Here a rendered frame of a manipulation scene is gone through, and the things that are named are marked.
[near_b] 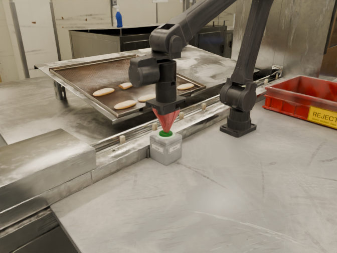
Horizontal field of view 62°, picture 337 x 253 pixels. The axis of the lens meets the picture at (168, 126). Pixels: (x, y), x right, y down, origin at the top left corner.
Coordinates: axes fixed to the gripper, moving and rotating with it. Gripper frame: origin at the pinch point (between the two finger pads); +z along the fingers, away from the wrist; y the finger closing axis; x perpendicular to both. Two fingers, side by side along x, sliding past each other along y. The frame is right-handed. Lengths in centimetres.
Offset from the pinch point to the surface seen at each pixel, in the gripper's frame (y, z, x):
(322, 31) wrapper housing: 104, -20, -6
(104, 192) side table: -22.8, 9.3, -0.6
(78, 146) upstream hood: -23.3, -0.6, 8.1
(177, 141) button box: 1.0, 3.0, -3.4
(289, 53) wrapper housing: 104, -8, 8
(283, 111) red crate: 60, 8, -11
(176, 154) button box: 0.6, 7.3, -3.4
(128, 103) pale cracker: 8.2, 0.8, 27.3
